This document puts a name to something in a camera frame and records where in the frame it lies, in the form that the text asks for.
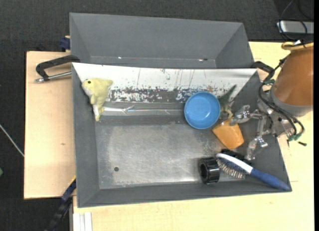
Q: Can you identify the pale wood board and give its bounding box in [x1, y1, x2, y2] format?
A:
[23, 50, 77, 200]

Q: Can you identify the blue and white brush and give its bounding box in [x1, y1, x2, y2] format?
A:
[215, 153, 292, 192]

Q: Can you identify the blue plastic bowl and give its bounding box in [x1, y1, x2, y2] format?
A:
[183, 91, 221, 130]

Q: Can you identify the grey metal bin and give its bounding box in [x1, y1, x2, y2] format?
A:
[69, 12, 293, 209]

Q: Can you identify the yellow plush toy animal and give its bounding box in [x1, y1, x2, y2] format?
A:
[81, 77, 114, 122]

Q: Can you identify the orange plastic cup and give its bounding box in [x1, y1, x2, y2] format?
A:
[211, 118, 245, 150]

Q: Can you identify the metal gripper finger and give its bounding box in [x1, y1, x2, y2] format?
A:
[243, 135, 269, 161]
[229, 104, 260, 126]

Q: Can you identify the green toy dinosaur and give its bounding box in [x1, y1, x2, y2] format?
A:
[217, 84, 238, 120]

